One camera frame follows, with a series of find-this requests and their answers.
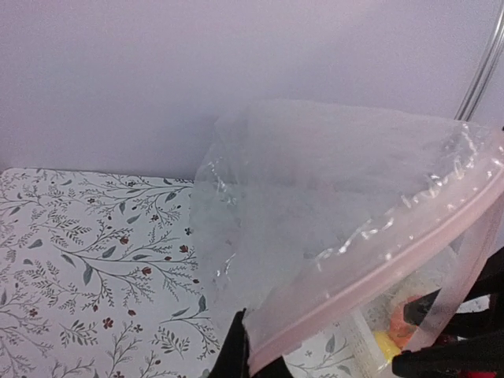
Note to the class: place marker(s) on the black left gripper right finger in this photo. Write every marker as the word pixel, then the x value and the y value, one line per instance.
pixel 471 344

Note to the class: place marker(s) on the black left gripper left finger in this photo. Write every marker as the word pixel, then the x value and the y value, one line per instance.
pixel 232 361

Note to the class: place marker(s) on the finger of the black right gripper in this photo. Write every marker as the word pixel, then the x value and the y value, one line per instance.
pixel 422 311

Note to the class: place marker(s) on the orange toy pumpkin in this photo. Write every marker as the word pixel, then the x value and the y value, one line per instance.
pixel 399 330

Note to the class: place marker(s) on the white plastic basket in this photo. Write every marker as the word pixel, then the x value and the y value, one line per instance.
pixel 369 357

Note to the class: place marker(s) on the clear zip top bag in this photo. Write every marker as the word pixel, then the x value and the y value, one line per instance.
pixel 303 212

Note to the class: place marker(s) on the floral patterned table mat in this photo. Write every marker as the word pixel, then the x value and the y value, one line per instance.
pixel 99 278

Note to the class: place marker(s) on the right aluminium frame post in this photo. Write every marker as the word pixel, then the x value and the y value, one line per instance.
pixel 484 72

